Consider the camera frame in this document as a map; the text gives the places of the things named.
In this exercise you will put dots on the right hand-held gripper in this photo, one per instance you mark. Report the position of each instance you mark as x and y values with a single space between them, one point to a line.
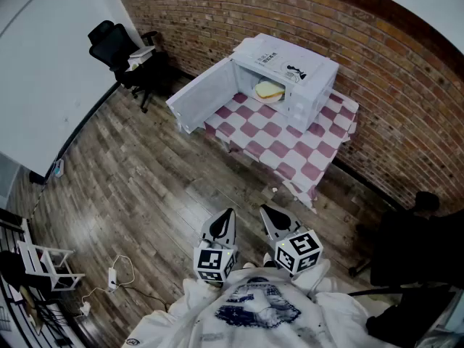
299 252

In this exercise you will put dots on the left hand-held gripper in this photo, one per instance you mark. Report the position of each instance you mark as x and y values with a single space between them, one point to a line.
210 261

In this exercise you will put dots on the white round plate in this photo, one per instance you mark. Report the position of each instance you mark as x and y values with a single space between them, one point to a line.
270 100

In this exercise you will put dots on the orange-crusted bread bun half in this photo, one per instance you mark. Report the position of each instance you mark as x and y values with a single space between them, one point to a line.
270 89

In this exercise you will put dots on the white microwave oven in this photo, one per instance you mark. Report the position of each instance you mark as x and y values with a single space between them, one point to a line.
320 69

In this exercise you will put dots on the person's right forearm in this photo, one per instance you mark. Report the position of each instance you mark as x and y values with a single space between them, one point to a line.
311 277

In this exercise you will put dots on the person's left forearm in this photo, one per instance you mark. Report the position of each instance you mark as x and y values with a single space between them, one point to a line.
195 292

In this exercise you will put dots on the person's white right shoe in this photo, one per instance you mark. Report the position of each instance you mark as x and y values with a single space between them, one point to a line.
268 259

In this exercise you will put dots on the person's white shoe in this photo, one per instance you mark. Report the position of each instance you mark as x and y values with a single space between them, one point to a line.
268 259
248 265

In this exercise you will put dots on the person's white left shoe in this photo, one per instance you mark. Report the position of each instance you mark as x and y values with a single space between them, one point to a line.
248 265

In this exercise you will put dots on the red white checkered tablecloth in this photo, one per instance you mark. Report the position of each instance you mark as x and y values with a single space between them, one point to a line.
275 147

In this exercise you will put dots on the person's white printed shirt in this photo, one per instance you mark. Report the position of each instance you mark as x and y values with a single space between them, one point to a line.
261 325

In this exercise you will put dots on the black swivel chair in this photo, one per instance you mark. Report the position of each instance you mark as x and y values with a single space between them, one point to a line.
409 248

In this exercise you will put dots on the white plug adapter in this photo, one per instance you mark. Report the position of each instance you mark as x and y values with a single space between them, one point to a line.
85 308

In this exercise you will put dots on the black bag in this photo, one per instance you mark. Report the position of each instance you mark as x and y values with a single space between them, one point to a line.
406 321

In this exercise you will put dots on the white book with black figure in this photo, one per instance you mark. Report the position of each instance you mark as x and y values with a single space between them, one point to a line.
275 62

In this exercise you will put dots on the power strip with blue plug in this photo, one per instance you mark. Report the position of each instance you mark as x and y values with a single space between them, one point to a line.
59 167

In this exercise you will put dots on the small white wooden rack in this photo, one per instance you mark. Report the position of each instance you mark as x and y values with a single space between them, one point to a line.
47 263

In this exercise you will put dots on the white box on chair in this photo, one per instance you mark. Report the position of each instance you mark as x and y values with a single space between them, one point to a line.
143 53

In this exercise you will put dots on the black mesh office chair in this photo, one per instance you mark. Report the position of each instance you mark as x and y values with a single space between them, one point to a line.
108 49

